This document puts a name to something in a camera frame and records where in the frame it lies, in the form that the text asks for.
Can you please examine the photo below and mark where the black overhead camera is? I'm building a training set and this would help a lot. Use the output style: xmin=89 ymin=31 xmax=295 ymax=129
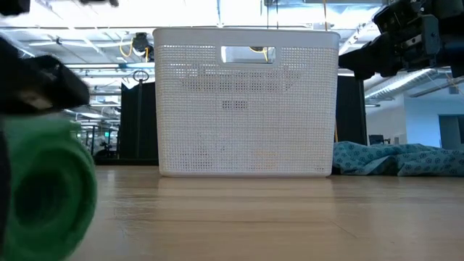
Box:
xmin=130 ymin=31 xmax=152 ymax=54

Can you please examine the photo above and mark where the green bandage roll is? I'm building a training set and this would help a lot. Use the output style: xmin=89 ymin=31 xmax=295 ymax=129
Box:
xmin=1 ymin=116 xmax=99 ymax=261

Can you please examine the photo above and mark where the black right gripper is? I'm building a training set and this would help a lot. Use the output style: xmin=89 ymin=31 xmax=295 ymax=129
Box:
xmin=338 ymin=0 xmax=442 ymax=81

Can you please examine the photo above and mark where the blue patterned cloth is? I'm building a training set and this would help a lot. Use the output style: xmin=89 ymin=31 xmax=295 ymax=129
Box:
xmin=332 ymin=141 xmax=464 ymax=178

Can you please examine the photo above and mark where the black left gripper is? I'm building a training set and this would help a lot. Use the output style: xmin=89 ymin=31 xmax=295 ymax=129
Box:
xmin=0 ymin=35 xmax=91 ymax=117

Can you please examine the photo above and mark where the white perforated plastic basket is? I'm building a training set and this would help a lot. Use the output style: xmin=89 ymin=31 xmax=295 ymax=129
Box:
xmin=152 ymin=28 xmax=341 ymax=179

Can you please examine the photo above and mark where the black pole with ring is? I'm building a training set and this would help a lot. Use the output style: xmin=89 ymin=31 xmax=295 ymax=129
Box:
xmin=132 ymin=69 xmax=150 ymax=160

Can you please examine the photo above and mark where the black object at table edge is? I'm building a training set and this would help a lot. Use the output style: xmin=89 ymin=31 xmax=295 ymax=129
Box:
xmin=0 ymin=130 xmax=11 ymax=251

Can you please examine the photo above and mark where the black panel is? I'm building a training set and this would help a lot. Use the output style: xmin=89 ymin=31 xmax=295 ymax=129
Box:
xmin=120 ymin=82 xmax=160 ymax=167
xmin=333 ymin=75 xmax=368 ymax=146

